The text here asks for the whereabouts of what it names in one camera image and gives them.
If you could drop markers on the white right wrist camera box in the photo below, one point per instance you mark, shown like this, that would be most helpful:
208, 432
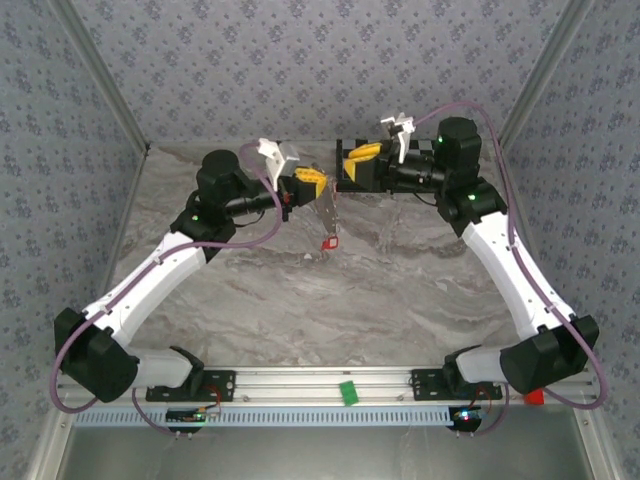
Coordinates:
400, 130

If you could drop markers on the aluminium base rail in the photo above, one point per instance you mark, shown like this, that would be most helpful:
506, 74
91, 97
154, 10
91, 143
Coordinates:
300, 387

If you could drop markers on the small circuit board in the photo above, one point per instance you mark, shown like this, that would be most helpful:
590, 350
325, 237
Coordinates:
466, 415
185, 416

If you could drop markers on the red block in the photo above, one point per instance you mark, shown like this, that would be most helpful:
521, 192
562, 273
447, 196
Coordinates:
534, 397

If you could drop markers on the green tag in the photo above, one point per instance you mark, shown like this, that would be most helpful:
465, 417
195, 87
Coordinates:
349, 392

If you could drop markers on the red plastic key tag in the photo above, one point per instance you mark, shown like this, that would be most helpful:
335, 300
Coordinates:
330, 243

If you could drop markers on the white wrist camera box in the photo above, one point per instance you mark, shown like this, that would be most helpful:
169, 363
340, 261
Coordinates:
400, 130
280, 157

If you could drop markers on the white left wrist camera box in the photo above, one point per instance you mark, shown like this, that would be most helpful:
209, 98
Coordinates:
280, 157

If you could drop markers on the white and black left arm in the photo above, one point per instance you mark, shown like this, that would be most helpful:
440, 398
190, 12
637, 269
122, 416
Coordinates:
150, 280

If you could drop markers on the aluminium frame post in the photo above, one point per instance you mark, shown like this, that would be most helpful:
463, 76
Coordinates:
100, 75
545, 70

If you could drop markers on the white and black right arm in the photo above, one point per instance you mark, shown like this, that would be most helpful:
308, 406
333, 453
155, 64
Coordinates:
500, 270

